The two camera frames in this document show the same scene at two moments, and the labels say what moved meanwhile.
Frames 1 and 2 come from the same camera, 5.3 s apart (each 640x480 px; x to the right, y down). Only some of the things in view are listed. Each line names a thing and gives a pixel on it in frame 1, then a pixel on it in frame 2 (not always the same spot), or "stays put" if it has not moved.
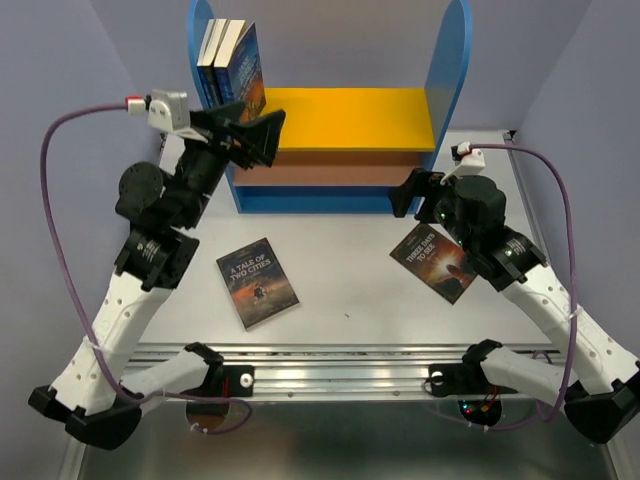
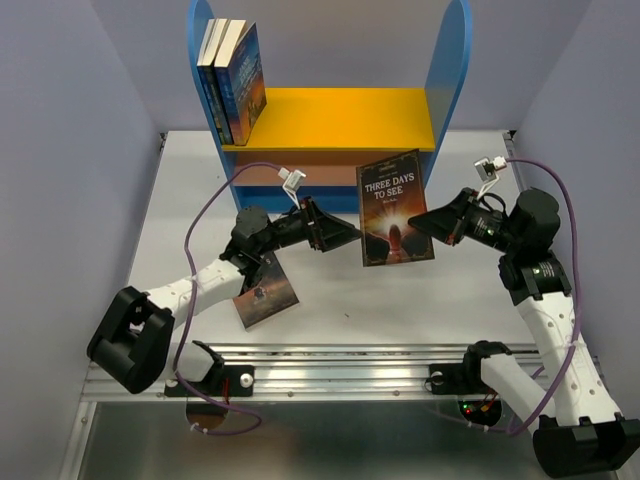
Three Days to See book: (436, 260) to (391, 192)
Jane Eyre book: (247, 77) stays put
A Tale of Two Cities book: (257, 282) stays put
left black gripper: (262, 134) to (326, 232)
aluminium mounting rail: (341, 371) stays put
